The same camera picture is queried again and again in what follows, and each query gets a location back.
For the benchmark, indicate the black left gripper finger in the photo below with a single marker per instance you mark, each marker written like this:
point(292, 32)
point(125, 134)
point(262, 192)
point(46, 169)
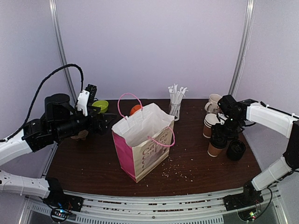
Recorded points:
point(103, 127)
point(109, 116)

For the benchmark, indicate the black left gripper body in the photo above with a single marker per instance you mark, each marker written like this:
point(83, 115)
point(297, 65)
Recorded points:
point(65, 129)

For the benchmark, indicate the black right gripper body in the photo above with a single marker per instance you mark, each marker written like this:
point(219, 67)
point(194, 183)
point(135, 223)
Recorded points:
point(218, 136)

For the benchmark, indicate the cardboard cup carrier stack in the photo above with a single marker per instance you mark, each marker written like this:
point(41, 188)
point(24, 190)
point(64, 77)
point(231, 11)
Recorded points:
point(82, 135)

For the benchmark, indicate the stack of brown paper cups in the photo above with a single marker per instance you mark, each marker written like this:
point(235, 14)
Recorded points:
point(210, 120)

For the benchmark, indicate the brown paper coffee cup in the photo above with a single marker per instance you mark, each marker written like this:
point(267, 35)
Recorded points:
point(214, 152)

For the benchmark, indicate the paper cakes bag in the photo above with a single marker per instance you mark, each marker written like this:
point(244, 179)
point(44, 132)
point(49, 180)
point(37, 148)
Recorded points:
point(143, 140)

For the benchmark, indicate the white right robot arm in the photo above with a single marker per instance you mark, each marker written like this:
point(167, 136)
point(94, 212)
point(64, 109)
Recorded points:
point(275, 128)

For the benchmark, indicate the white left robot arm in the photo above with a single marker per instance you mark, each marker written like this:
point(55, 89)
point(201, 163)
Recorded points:
point(59, 121)

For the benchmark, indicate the green plastic bowl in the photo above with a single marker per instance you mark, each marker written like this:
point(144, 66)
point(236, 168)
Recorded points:
point(101, 106)

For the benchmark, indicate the stack of black lids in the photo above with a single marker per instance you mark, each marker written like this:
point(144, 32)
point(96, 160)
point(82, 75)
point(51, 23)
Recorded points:
point(236, 150)

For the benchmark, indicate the white ceramic mug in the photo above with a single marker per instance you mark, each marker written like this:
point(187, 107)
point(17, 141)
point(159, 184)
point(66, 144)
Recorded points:
point(212, 104)

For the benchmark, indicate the orange plastic bowl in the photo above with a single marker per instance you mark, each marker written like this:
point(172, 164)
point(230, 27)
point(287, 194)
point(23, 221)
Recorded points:
point(135, 109)

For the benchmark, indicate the white stirrers in holder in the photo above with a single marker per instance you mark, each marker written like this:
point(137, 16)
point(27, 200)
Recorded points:
point(176, 96)

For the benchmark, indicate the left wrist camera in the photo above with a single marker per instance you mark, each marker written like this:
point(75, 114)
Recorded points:
point(86, 99)

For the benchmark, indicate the left aluminium frame post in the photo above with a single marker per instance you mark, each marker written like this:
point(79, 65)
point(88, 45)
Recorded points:
point(61, 52)

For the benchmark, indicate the aluminium frame post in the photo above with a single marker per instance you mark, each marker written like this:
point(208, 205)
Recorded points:
point(61, 52)
point(246, 34)

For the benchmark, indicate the right aluminium frame post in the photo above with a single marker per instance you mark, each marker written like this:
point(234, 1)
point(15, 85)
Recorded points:
point(246, 34)

